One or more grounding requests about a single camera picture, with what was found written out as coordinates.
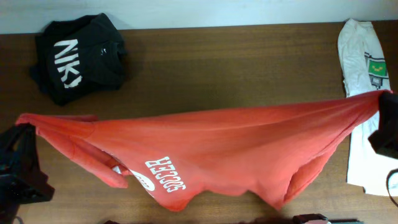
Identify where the white printed t-shirt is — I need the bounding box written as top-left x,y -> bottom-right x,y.
338,19 -> 397,196

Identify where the dark navy folded garment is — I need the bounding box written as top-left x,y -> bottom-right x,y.
29,64 -> 64,106

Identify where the red soccer t-shirt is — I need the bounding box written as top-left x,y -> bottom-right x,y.
17,90 -> 382,212

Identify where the black Nike t-shirt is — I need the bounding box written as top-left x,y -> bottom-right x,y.
35,13 -> 126,105

